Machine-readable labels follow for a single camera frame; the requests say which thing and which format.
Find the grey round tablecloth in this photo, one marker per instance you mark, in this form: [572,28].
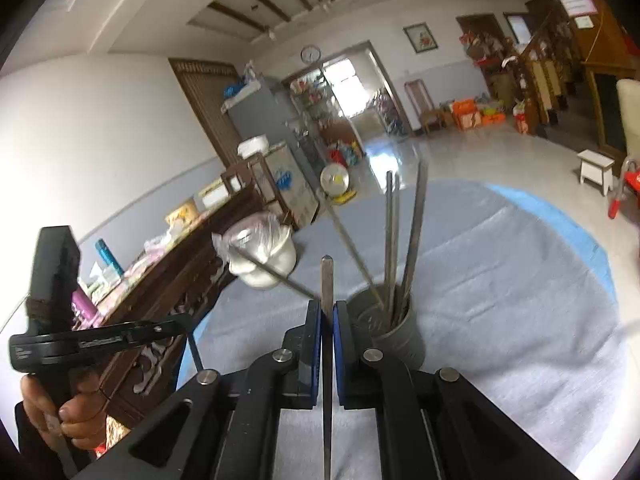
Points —
[508,290]

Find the dark metal chopstick five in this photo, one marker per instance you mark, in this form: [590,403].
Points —
[395,236]

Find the wooden staircase railing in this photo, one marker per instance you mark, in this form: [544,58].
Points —
[543,70]

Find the cream sofa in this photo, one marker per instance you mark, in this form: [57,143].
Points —
[628,91]

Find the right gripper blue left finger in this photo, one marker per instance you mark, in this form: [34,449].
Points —
[301,384]

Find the teal thermos bottle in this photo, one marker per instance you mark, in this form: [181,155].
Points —
[107,256]

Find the grey refrigerator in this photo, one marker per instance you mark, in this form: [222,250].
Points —
[265,107]

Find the red child chair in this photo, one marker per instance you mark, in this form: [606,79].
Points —
[629,178]

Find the wooden chair by wall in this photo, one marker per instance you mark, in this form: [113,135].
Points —
[426,111]

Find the dark metal chopstick two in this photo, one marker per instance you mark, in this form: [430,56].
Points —
[279,277]

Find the brown wooden door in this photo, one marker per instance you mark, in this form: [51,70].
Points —
[203,84]

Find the dark metal chopstick four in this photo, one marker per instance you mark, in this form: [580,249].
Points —
[388,242]

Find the dark carved wooden sideboard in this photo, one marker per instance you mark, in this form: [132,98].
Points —
[188,278]

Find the purple thermos bottle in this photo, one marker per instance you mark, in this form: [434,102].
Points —
[83,304]

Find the round wall clock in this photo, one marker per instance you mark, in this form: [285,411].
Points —
[310,54]

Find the dark metal chopstick six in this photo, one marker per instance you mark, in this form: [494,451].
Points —
[414,238]

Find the grey metal utensil holder cup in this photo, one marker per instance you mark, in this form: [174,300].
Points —
[394,334]

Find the person's left hand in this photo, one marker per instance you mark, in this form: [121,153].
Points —
[82,418]

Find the white small step stool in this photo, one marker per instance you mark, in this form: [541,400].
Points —
[596,168]

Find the orange cardboard box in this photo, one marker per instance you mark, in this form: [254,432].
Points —
[466,114]

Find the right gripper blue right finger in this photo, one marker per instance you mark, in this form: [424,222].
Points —
[359,367]

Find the small white round fan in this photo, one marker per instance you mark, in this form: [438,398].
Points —
[334,180]

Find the white bowl with plastic bag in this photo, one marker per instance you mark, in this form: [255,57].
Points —
[265,239]

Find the framed flower picture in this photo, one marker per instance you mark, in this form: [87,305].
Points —
[421,38]

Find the dark metal chopstick three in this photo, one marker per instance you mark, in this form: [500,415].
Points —
[350,245]

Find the dark metal chopstick one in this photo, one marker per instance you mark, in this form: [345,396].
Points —
[326,301]

